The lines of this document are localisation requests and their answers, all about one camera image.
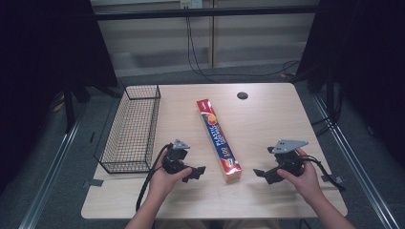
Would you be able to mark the metal floor rail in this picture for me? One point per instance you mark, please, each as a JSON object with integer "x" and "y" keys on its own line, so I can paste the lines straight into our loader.
{"x": 356, "y": 171}
{"x": 51, "y": 171}

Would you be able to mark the grey tape piece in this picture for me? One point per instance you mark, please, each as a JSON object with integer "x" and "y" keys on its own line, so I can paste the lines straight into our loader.
{"x": 333, "y": 179}
{"x": 93, "y": 183}

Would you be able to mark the long plastic wrap box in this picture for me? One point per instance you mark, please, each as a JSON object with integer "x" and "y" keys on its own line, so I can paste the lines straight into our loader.
{"x": 218, "y": 140}

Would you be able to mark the white wall outlet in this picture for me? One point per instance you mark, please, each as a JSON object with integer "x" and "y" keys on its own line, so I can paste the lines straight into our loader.
{"x": 191, "y": 3}

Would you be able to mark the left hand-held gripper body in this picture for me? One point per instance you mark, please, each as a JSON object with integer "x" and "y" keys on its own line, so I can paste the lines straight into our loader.
{"x": 174, "y": 159}

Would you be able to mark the person's left hand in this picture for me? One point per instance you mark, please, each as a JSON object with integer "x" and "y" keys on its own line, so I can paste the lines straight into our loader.
{"x": 165, "y": 184}

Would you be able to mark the black horizontal bar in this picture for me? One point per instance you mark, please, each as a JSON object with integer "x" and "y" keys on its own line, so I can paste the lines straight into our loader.
{"x": 207, "y": 12}

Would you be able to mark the person's right hand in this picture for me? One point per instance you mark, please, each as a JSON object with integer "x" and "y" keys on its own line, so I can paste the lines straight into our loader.
{"x": 304, "y": 184}

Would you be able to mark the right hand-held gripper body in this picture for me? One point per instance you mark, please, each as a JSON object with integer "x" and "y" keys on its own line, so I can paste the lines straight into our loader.
{"x": 288, "y": 159}

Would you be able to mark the black curtain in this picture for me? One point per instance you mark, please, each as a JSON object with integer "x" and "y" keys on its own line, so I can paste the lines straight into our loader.
{"x": 366, "y": 63}
{"x": 38, "y": 63}

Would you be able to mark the black stand leg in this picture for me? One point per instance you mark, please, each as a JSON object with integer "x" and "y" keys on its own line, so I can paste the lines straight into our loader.
{"x": 68, "y": 109}

